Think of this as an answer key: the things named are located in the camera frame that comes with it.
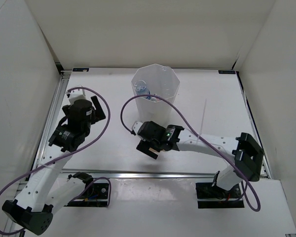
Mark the aluminium left frame rail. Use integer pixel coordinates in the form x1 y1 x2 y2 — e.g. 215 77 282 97
2 63 71 237

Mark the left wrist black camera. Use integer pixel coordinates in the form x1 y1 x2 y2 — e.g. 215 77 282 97
62 99 93 129

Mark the blue label clear bottle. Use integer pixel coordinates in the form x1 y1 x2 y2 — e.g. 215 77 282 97
134 79 150 99

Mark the white label clear bottle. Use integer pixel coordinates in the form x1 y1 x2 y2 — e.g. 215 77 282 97
149 94 160 102

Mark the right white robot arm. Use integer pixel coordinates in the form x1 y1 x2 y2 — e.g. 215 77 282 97
132 121 264 198

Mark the wrist black camera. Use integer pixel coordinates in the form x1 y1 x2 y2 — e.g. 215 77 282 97
62 99 93 129
137 121 166 141

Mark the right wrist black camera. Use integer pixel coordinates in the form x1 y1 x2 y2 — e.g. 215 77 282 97
137 121 166 141

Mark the orange juice bottle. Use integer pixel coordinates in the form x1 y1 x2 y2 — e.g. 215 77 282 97
149 147 169 153

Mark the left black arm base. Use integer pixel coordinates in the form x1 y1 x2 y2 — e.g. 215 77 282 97
66 181 111 207

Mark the white faceted plastic bin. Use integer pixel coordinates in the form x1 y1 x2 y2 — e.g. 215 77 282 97
131 64 180 126

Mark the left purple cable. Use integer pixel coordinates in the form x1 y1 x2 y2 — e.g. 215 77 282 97
0 87 111 235

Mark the aluminium front rail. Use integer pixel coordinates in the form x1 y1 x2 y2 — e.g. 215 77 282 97
61 169 214 179

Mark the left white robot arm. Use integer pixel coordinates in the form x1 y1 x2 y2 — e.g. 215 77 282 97
2 95 109 236

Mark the purple cable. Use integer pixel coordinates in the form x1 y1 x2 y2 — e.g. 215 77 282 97
0 87 111 235
120 95 261 212

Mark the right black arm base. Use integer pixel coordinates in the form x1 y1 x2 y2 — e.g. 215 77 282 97
195 182 244 209

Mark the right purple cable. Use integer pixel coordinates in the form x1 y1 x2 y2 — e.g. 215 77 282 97
120 95 261 212

